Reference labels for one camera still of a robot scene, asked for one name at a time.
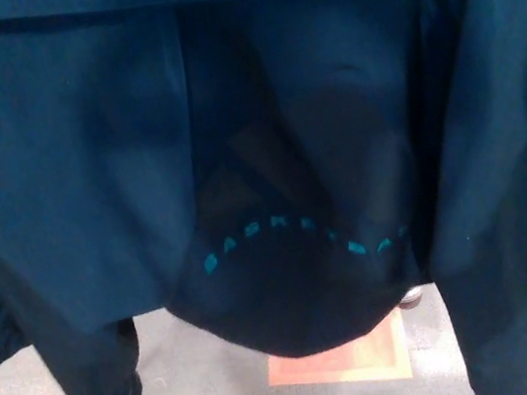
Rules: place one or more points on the dark teal coat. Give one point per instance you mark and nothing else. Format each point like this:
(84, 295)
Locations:
(87, 160)

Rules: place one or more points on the red white sneaker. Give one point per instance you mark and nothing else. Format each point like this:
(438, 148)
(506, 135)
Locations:
(410, 297)

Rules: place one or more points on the orange square floor mat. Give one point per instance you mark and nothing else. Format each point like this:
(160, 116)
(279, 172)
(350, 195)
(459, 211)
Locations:
(339, 358)

